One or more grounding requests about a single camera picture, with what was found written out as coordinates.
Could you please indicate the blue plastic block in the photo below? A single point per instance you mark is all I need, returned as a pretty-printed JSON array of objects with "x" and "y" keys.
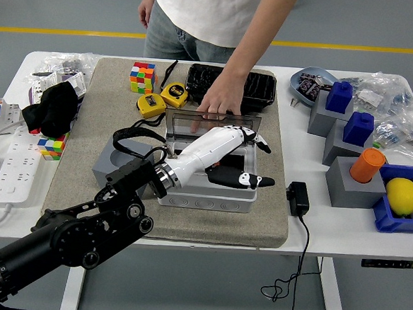
[
  {"x": 358, "y": 132},
  {"x": 339, "y": 98}
]

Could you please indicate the black table control panel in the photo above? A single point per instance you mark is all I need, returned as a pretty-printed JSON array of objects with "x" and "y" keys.
[{"x": 390, "y": 264}]

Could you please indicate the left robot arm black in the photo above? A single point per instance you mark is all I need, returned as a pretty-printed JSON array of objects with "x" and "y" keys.
[{"x": 80, "y": 231}]

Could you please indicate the grey-brown mat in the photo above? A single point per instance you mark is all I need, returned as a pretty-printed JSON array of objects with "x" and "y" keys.
[{"x": 222, "y": 227}]

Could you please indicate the small metal clip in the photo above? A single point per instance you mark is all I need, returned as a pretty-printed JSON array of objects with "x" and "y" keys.
[{"x": 294, "y": 103}]

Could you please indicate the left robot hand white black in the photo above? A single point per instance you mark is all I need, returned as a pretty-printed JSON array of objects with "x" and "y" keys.
[{"x": 206, "y": 151}]

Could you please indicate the person's left hand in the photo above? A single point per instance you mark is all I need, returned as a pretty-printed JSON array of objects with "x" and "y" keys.
[{"x": 221, "y": 97}]

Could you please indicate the large colourful puzzle cube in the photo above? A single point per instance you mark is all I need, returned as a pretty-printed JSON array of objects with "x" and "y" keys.
[{"x": 142, "y": 77}]

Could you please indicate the clear plastic parts bag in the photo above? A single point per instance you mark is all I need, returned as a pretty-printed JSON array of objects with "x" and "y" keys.
[
  {"x": 384, "y": 93},
  {"x": 406, "y": 135},
  {"x": 67, "y": 63}
]

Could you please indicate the white power strip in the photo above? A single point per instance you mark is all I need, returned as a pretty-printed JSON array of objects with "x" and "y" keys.
[{"x": 18, "y": 166}]

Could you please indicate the orange cylinder battery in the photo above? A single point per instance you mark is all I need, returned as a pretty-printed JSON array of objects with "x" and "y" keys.
[{"x": 365, "y": 166}]

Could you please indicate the dark snack packets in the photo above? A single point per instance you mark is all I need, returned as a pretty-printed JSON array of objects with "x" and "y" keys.
[{"x": 308, "y": 86}]

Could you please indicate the white purple breaker box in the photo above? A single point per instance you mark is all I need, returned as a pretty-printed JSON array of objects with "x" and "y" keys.
[{"x": 73, "y": 80}]

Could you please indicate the blue storage bin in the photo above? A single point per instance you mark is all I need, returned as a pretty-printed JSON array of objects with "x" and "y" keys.
[{"x": 386, "y": 221}]

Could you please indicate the smoky transparent box lid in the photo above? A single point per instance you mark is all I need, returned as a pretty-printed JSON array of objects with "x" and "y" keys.
[{"x": 184, "y": 119}]

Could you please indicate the yellow lemon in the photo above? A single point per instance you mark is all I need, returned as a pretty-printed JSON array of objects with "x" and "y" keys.
[{"x": 402, "y": 197}]

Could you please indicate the person's right hand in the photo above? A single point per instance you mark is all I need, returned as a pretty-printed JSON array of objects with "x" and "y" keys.
[{"x": 145, "y": 12}]

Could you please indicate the small colourful puzzle cube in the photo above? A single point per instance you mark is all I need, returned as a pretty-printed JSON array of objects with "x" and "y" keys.
[{"x": 53, "y": 146}]

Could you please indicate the grey electrical enclosure box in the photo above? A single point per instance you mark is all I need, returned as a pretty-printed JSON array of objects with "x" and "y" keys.
[{"x": 206, "y": 203}]

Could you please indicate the white table leg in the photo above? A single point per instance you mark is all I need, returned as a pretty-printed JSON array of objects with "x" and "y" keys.
[
  {"x": 73, "y": 287},
  {"x": 335, "y": 295}
]

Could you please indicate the grey block holder round hole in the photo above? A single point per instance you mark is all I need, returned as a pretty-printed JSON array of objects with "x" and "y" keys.
[{"x": 103, "y": 163}]

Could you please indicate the pale blue plate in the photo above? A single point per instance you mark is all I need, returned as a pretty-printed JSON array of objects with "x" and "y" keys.
[{"x": 313, "y": 71}]

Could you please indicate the person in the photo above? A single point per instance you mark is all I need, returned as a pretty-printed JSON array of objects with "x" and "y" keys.
[{"x": 209, "y": 9}]

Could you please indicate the black cloth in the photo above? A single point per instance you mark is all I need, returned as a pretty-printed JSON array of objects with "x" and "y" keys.
[{"x": 53, "y": 109}]

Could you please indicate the person's left forearm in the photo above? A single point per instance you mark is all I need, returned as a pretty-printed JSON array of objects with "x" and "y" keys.
[{"x": 264, "y": 35}]

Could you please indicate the black plastic tray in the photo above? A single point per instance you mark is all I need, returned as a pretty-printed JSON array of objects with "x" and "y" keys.
[{"x": 260, "y": 91}]

